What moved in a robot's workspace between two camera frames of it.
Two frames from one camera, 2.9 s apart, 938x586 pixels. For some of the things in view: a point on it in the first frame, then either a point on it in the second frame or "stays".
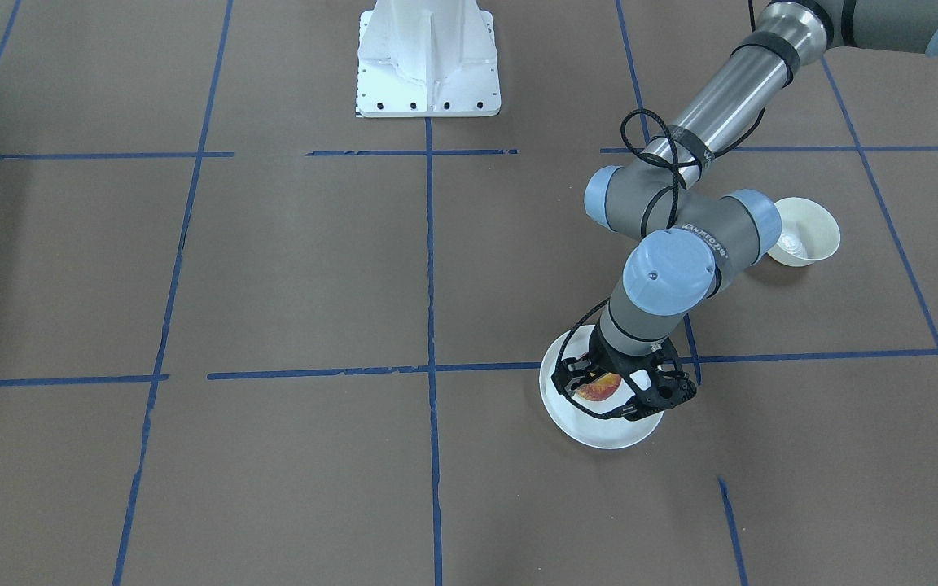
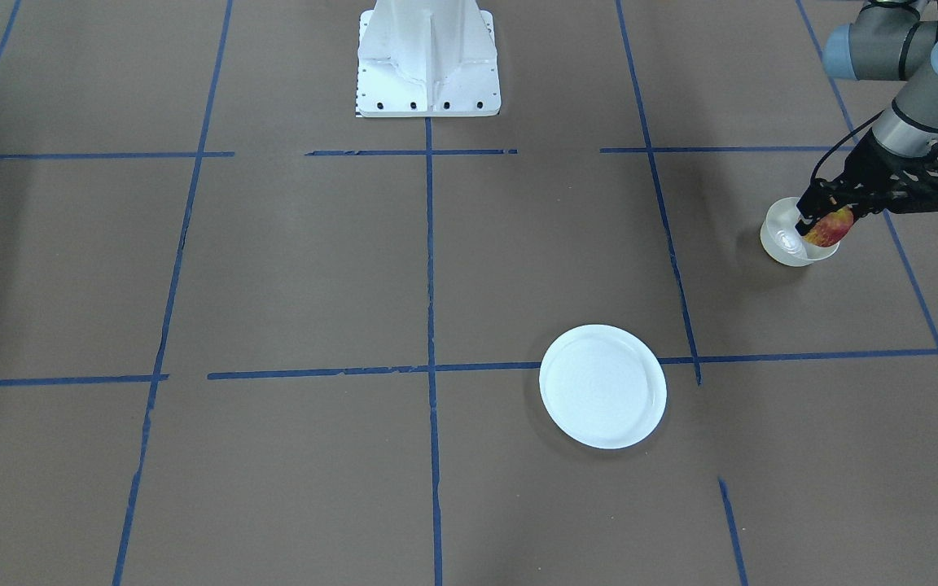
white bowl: (808, 233) stays
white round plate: (580, 426) stays
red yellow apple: (600, 388) -> (830, 231)
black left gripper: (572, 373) -> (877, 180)
